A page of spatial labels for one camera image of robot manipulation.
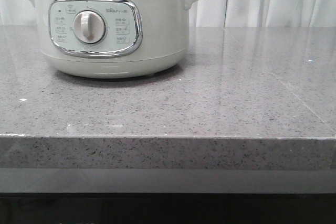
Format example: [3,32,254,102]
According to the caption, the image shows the beige pot control knob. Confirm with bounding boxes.
[73,10,106,44]

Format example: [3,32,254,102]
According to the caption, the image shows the pale green electric cooking pot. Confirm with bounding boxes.
[29,0,199,79]

